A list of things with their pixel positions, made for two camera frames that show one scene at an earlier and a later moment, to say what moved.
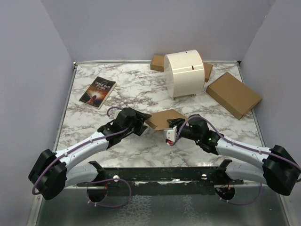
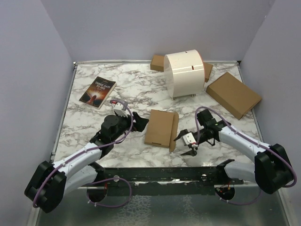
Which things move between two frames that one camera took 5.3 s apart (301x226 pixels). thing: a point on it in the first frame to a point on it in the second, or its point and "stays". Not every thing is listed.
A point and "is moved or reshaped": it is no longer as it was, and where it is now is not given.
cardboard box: [160, 119] is moved or reshaped
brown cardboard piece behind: [208, 68] stays
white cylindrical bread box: [184, 74] stays
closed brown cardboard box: [233, 95] stays
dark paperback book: [98, 92] stays
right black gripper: [177, 122] to [182, 132]
